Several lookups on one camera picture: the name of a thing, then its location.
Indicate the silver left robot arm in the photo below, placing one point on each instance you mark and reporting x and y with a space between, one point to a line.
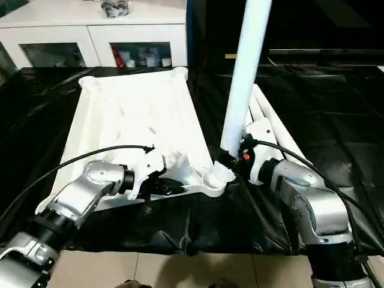
78 198

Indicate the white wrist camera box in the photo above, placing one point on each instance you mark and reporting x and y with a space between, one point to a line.
147 165
259 129

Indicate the white cabinet with glass doors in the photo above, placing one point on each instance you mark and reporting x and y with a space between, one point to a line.
60 30

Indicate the white plastic table top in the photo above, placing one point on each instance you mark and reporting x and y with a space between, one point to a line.
132 114

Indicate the black work mat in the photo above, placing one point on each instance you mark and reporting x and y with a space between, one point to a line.
36 120

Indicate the black tv cabinet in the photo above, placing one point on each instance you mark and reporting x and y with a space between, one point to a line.
324 24

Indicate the toy figures behind cabinet glass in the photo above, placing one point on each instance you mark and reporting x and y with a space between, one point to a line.
141 57

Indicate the silver left leg black foot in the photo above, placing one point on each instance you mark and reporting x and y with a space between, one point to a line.
137 284

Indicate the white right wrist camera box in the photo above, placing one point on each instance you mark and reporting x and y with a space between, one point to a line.
259 129

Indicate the grey plush toy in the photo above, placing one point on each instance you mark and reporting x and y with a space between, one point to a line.
116 7

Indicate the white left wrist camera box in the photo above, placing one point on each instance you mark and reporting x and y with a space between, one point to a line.
147 165

